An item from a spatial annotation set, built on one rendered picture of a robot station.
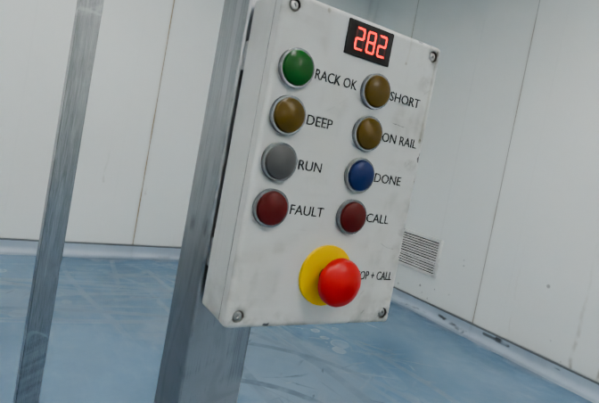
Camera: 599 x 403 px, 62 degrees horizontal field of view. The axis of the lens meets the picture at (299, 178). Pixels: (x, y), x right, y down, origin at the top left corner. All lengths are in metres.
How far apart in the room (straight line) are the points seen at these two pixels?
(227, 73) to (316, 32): 0.09
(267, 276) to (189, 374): 0.13
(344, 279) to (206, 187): 0.15
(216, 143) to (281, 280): 0.13
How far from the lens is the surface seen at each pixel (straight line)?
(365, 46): 0.42
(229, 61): 0.45
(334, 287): 0.40
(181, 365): 0.48
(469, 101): 4.04
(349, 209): 0.42
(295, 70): 0.38
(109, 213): 4.09
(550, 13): 3.88
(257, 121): 0.38
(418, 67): 0.47
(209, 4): 4.29
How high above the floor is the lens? 1.07
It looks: 3 degrees down
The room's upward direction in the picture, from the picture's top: 11 degrees clockwise
